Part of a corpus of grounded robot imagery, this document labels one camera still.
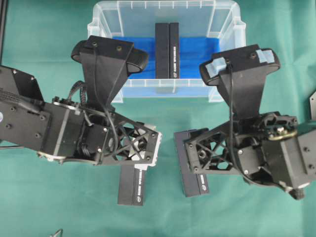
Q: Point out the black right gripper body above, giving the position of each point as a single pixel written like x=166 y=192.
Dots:
x=246 y=153

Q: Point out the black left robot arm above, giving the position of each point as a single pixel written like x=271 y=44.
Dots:
x=23 y=121

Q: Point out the blue cloth liner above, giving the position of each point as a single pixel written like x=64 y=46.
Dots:
x=193 y=52

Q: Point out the green table cloth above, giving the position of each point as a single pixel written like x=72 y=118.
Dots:
x=38 y=197

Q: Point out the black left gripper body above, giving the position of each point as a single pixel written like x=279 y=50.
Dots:
x=76 y=134

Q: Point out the clear plastic storage case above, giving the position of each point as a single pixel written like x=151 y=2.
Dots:
x=197 y=18

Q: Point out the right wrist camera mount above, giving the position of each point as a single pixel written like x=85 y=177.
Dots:
x=239 y=75

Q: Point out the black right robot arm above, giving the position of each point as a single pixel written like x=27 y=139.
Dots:
x=267 y=150

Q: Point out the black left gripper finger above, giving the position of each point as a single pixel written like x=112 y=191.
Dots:
x=128 y=128
x=141 y=150

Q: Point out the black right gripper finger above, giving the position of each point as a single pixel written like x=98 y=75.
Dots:
x=212 y=160
x=223 y=133

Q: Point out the small metal object bottom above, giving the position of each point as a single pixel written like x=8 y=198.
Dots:
x=58 y=233

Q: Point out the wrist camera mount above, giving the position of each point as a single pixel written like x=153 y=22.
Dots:
x=107 y=63
x=239 y=75

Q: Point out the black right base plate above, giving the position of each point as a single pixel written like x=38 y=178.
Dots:
x=312 y=103

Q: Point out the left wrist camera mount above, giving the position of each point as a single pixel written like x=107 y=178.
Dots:
x=107 y=63

